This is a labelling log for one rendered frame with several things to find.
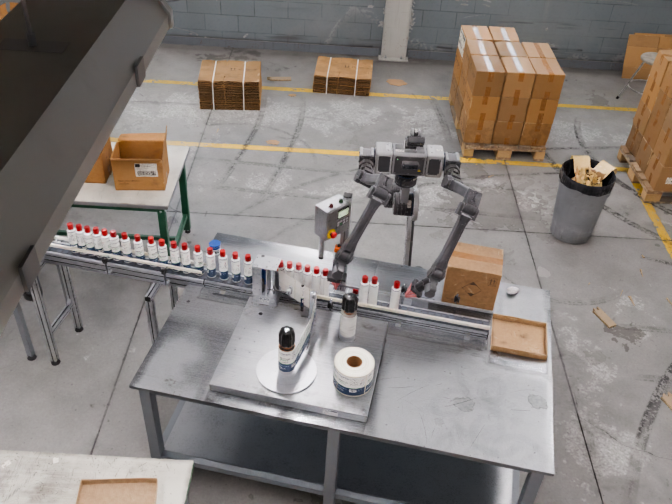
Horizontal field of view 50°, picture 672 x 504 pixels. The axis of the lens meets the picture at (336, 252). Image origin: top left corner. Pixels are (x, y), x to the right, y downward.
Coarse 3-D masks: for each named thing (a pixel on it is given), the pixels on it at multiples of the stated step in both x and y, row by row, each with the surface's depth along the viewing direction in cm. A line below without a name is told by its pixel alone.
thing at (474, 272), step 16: (464, 256) 409; (480, 256) 410; (496, 256) 411; (448, 272) 404; (464, 272) 402; (480, 272) 400; (496, 272) 400; (448, 288) 412; (464, 288) 409; (480, 288) 407; (496, 288) 404; (464, 304) 416; (480, 304) 414
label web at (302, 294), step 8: (280, 272) 401; (280, 280) 405; (288, 280) 400; (296, 280) 395; (288, 288) 403; (296, 288) 398; (304, 288) 393; (296, 296) 402; (304, 296) 397; (304, 304) 400; (312, 312) 377; (312, 320) 382
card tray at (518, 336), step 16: (496, 320) 411; (512, 320) 410; (528, 320) 408; (496, 336) 401; (512, 336) 402; (528, 336) 402; (544, 336) 403; (512, 352) 391; (528, 352) 388; (544, 352) 393
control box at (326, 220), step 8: (328, 200) 384; (336, 200) 384; (320, 208) 378; (328, 208) 378; (336, 208) 379; (320, 216) 381; (328, 216) 376; (336, 216) 381; (344, 216) 386; (320, 224) 384; (328, 224) 380; (336, 224) 385; (344, 224) 390; (320, 232) 387; (328, 232) 383; (336, 232) 389
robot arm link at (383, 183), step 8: (360, 176) 403; (368, 176) 396; (376, 176) 383; (384, 176) 374; (368, 184) 402; (376, 184) 373; (384, 184) 373; (376, 192) 370; (384, 192) 372; (384, 200) 374
